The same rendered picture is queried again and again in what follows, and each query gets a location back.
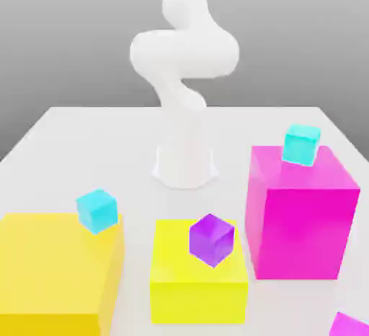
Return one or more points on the small purple cube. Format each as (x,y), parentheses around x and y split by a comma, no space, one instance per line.
(211,240)

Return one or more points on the large magenta box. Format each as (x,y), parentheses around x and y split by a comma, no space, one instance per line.
(302,226)

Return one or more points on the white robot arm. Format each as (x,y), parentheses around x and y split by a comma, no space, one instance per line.
(184,53)

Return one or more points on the small magenta cube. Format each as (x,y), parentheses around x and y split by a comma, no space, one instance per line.
(350,327)

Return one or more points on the large golden yellow box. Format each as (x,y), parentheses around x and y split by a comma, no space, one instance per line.
(49,269)

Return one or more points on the large bright yellow box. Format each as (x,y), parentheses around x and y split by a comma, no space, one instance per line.
(199,289)

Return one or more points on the small cyan cube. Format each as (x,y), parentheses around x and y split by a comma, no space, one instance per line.
(97,211)
(301,145)

